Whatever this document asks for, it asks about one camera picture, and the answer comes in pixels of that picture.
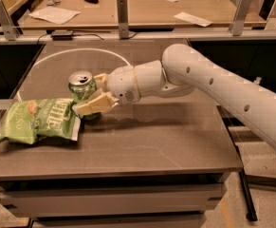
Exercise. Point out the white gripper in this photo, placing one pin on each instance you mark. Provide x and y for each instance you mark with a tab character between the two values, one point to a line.
122	84

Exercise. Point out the green soda can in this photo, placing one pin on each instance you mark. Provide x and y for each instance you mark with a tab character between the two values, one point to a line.
82	85

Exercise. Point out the green jalapeno chip bag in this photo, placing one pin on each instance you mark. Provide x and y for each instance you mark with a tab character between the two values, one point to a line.
29	121

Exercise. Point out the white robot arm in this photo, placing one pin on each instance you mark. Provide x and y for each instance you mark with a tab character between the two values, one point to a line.
181	70

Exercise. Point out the black power adapter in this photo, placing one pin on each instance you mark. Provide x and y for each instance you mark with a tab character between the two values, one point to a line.
58	35

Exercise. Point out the white paper sheet left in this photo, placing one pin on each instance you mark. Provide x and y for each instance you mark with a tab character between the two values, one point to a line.
54	15

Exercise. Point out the wooden back desk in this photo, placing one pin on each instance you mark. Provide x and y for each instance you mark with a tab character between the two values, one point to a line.
142	14

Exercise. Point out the white paper sheet right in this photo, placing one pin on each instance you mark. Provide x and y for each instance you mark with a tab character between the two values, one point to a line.
193	20

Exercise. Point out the grey drawer cabinet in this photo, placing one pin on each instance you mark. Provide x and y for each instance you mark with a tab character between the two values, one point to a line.
170	206

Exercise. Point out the middle metal bracket post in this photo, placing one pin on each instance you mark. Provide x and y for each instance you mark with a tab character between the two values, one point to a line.
123	20

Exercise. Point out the metal bracket post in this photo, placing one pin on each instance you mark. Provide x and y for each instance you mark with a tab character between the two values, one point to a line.
237	25
10	31
123	20

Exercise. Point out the left metal bracket post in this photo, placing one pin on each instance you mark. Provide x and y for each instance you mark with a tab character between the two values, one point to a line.
10	31

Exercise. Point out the right metal bracket post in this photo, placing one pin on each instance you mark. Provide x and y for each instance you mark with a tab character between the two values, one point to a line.
237	25

